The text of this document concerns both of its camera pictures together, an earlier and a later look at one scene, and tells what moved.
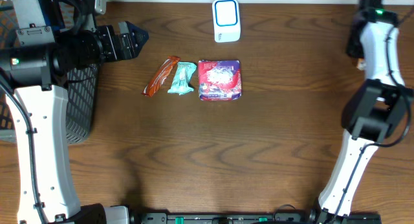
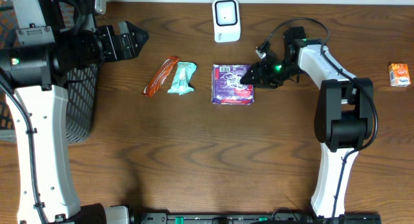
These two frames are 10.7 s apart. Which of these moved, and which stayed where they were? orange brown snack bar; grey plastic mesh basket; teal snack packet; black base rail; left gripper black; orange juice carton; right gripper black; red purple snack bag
Moved: orange juice carton; right gripper black; red purple snack bag
Stayed: black base rail; grey plastic mesh basket; teal snack packet; orange brown snack bar; left gripper black
